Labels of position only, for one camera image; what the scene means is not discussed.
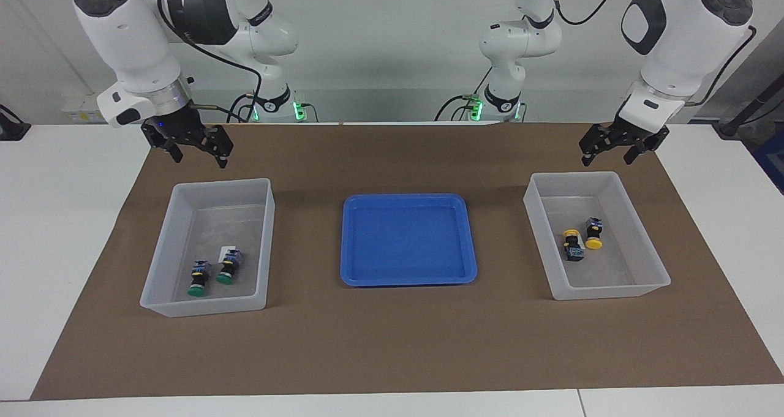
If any yellow push button switch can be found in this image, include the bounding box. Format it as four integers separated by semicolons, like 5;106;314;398
584;217;605;250
563;228;586;263

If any green push button switch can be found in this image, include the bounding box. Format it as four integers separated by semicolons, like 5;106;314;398
215;250;244;286
187;260;213;298

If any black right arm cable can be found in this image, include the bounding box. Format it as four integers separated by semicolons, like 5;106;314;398
157;0;265;122

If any black stand pole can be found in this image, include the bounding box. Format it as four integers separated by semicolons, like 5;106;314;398
714;74;784;139

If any white yellow power strip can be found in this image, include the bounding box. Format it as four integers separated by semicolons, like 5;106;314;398
61;96;114;124

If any translucent plastic box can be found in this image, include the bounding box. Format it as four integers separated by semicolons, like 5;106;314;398
523;171;671;301
140;178;276;318

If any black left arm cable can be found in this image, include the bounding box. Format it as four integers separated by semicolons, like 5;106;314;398
548;0;758;107

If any blue crate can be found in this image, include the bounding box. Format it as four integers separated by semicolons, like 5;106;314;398
752;129;784;195

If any blue plastic tray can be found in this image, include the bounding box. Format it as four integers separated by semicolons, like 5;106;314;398
340;193;478;287

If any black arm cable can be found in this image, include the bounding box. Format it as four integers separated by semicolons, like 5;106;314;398
548;0;758;107
157;0;265;122

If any black clamp device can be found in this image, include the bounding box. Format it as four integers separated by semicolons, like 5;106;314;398
0;103;31;141

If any black base cable bundle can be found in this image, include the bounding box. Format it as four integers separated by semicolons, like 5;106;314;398
227;92;319;124
434;68;527;122

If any brown paper table mat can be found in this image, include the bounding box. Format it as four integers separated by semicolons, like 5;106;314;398
31;122;784;400

